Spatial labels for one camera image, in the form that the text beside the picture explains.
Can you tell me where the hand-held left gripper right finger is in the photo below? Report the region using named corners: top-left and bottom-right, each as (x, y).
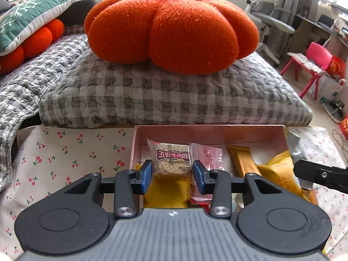
top-left (192, 160), bottom-right (286, 218)

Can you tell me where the grey checked pillow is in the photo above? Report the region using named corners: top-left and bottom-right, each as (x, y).
top-left (38, 50), bottom-right (313, 129)

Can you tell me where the pink snack packet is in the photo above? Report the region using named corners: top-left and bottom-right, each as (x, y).
top-left (189, 142), bottom-right (231, 196)

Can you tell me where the red gift bag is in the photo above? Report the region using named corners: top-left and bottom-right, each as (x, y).
top-left (326, 57), bottom-right (347, 80)

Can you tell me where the wooden desk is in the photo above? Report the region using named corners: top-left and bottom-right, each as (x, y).
top-left (288, 12), bottom-right (348, 57)

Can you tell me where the crumpled silver snack packet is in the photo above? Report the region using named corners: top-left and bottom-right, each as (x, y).
top-left (287, 130), bottom-right (313, 191)

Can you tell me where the pink cardboard box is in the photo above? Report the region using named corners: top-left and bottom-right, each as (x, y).
top-left (130, 124), bottom-right (319, 210)

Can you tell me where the grey checked blanket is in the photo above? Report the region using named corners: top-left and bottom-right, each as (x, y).
top-left (0, 24), bottom-right (90, 193)

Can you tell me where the small orange pumpkin cushion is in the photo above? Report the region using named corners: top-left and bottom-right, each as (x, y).
top-left (0, 18), bottom-right (65, 76)

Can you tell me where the dark grey sofa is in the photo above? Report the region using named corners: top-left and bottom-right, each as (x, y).
top-left (58, 0), bottom-right (109, 28)

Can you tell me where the newspaper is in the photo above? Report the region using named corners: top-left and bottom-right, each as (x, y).
top-left (287, 52), bottom-right (324, 74)

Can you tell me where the grey office chair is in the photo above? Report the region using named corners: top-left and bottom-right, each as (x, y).
top-left (245, 0), bottom-right (297, 66)

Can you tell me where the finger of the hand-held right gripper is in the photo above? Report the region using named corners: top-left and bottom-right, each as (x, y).
top-left (293, 159), bottom-right (348, 195)

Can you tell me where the pink plastic chair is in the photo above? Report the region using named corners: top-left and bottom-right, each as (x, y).
top-left (280, 42), bottom-right (333, 100)

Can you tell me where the white paper bag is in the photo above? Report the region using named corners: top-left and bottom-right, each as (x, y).
top-left (317, 75), bottom-right (346, 104)

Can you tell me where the narrow yellow snack packet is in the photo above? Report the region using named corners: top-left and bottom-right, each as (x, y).
top-left (228, 145), bottom-right (261, 177)

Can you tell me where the wide yellow snack packet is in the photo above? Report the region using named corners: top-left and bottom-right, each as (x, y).
top-left (257, 150), bottom-right (310, 196)
top-left (144, 174), bottom-right (192, 209)

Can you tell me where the clear cracker packet maroon label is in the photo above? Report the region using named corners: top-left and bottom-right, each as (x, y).
top-left (147, 138), bottom-right (194, 177)

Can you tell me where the large orange pumpkin cushion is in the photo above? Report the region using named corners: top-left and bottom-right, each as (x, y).
top-left (84, 0), bottom-right (260, 74)

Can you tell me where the cherry print tablecloth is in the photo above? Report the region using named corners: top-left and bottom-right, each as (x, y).
top-left (0, 125), bottom-right (348, 259)

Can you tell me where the green snowflake pillow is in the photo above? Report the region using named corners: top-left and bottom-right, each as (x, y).
top-left (0, 0), bottom-right (80, 57)

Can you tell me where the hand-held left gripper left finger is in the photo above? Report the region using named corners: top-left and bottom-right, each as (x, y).
top-left (64, 159), bottom-right (153, 218)

